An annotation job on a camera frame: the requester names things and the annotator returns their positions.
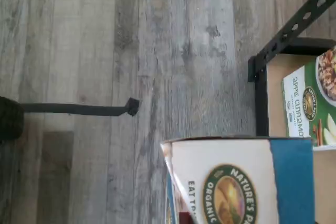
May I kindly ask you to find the blue Flax Plus oatmeal box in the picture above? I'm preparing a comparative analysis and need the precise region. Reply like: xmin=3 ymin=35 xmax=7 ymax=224
xmin=160 ymin=136 xmax=316 ymax=224

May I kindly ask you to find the black metal shelving rack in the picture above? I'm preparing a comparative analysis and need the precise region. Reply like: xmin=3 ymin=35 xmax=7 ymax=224
xmin=248 ymin=0 xmax=336 ymax=138

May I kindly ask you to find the light wooden shelf board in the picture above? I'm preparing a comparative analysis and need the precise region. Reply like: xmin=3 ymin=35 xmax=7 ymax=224
xmin=265 ymin=53 xmax=336 ymax=224

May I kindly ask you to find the green apple cinnamon oatmeal box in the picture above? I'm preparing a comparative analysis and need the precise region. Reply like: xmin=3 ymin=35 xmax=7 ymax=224
xmin=282 ymin=45 xmax=336 ymax=152

